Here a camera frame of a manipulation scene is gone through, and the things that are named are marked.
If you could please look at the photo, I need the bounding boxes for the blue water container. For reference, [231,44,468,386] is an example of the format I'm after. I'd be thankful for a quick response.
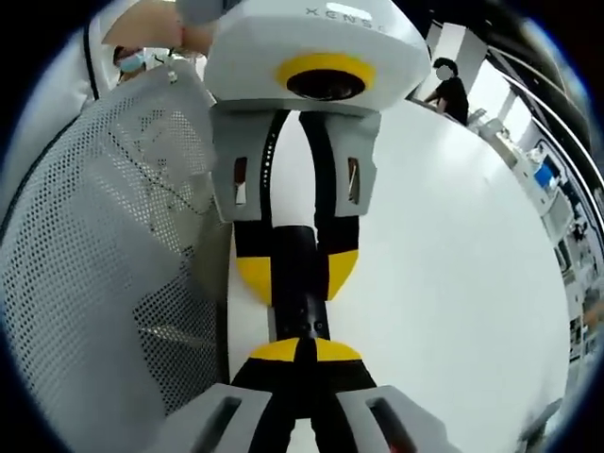
[534,158,562,191]

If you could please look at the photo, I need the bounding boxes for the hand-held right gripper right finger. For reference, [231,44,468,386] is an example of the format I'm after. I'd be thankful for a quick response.
[308,337,458,453]

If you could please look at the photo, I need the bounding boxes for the white perforated mesh basket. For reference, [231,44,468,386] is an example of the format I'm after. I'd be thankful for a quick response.
[0,25,233,421]

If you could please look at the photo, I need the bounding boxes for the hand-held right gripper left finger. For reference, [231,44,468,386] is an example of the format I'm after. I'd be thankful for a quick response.
[155,336,308,453]

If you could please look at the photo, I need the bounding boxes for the black remote control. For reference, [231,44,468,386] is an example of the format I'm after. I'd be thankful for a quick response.
[271,225,331,342]

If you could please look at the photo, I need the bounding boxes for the person's left hand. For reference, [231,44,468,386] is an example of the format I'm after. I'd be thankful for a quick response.
[101,8,214,55]

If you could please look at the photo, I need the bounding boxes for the row of white desks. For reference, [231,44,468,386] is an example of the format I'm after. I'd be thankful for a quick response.
[471,108,604,369]

